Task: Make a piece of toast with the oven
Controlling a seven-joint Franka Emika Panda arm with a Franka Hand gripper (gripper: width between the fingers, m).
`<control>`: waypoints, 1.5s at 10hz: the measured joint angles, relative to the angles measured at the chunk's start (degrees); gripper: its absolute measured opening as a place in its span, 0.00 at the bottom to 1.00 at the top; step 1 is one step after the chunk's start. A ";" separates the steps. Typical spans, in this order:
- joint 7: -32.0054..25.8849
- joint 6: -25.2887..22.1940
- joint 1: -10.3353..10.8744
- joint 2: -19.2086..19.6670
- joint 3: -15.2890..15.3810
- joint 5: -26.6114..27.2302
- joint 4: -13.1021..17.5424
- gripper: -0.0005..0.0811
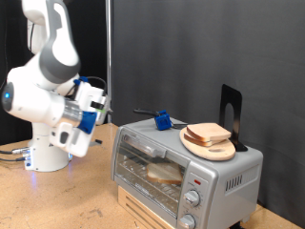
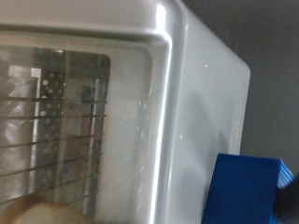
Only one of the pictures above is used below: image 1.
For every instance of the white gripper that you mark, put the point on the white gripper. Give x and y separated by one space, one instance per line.
85 146

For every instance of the black spatula with blue block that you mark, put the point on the black spatula with blue block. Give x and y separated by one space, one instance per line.
163 120

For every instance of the white bread slice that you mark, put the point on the white bread slice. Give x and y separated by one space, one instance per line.
208 131
163 173
195 141

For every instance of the silver oven knob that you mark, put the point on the silver oven knob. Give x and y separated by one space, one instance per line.
191 198
187 222

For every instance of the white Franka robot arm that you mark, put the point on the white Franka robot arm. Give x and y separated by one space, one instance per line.
41 101

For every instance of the wooden block under oven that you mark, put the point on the wooden block under oven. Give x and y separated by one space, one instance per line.
136 206

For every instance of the silver toaster oven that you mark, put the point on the silver toaster oven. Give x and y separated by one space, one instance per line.
222 191

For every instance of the vertical metal pole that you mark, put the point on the vertical metal pole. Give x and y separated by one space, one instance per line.
109 47

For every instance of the round wooden cutting board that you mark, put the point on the round wooden cutting board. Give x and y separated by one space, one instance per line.
216 152

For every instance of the black metal bookend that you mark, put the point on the black metal bookend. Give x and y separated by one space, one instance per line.
236 98

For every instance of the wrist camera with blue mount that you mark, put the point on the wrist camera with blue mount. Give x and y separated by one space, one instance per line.
87 122

